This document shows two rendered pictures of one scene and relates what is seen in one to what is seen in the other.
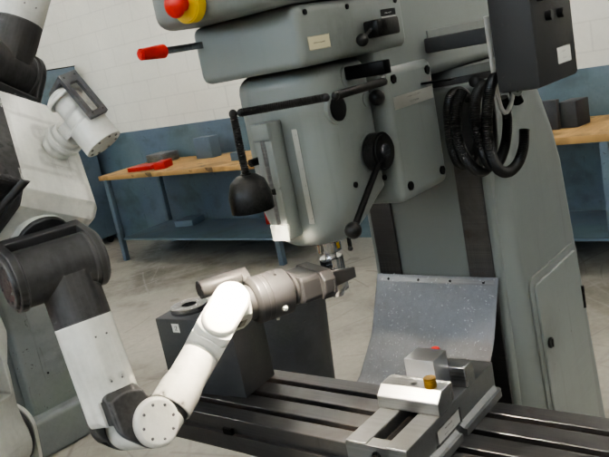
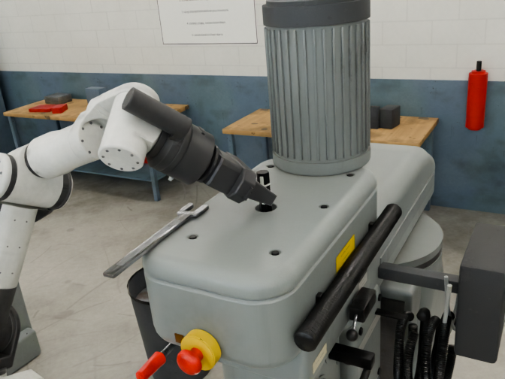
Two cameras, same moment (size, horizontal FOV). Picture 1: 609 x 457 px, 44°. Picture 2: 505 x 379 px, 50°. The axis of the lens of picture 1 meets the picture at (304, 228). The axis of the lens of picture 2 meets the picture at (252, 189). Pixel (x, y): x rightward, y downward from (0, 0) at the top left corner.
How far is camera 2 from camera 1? 86 cm
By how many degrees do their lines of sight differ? 13
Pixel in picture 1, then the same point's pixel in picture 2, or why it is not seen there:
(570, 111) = (387, 117)
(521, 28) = (488, 318)
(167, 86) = (62, 40)
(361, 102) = (334, 365)
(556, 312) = not seen: outside the picture
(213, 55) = not seen: hidden behind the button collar
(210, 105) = (100, 61)
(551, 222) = not seen: hidden behind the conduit
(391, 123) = (354, 368)
